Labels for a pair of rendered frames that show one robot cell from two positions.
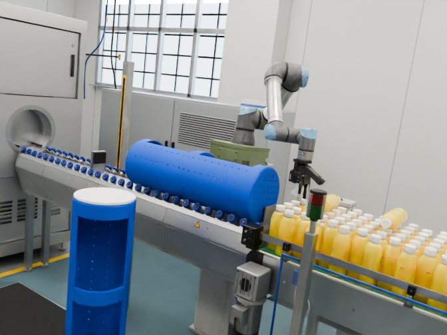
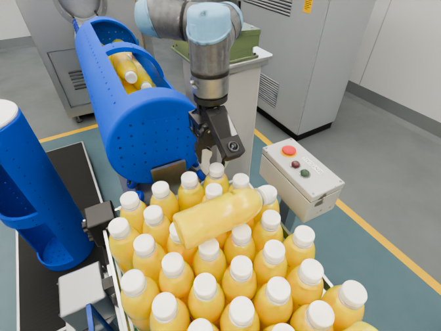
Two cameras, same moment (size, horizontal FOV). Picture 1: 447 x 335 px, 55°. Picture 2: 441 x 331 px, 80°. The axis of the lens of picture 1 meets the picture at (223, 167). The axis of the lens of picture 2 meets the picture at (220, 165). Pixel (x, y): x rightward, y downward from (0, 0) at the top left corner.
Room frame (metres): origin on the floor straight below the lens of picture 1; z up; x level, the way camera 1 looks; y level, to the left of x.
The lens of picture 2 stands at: (1.59, -0.63, 1.54)
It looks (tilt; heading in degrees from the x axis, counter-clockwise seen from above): 43 degrees down; 27
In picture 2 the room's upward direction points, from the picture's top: straight up
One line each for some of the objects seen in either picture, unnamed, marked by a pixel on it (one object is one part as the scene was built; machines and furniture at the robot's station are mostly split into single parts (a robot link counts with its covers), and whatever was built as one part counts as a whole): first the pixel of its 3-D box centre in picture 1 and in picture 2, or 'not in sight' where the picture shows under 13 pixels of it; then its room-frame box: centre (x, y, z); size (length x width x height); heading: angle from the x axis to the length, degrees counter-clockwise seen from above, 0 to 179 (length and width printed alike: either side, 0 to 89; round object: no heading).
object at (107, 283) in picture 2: (285, 251); (112, 289); (1.70, -0.30, 0.94); 0.03 x 0.02 x 0.08; 54
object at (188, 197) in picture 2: not in sight; (192, 205); (1.95, -0.36, 0.99); 0.07 x 0.07 x 0.19
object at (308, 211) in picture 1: (315, 210); not in sight; (1.49, -0.35, 1.18); 0.06 x 0.06 x 0.05
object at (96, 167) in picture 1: (98, 162); not in sight; (2.79, 0.83, 1.00); 0.10 x 0.04 x 0.15; 144
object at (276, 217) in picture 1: (277, 228); (138, 225); (1.84, -0.27, 0.99); 0.07 x 0.07 x 0.19
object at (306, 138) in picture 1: (307, 139); (209, 41); (2.03, -0.38, 1.39); 0.09 x 0.08 x 0.11; 13
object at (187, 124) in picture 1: (183, 167); (256, 28); (4.48, 0.43, 0.72); 2.15 x 0.54 x 1.45; 57
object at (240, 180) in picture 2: not in sight; (240, 180); (2.00, -0.47, 1.09); 0.04 x 0.04 x 0.02
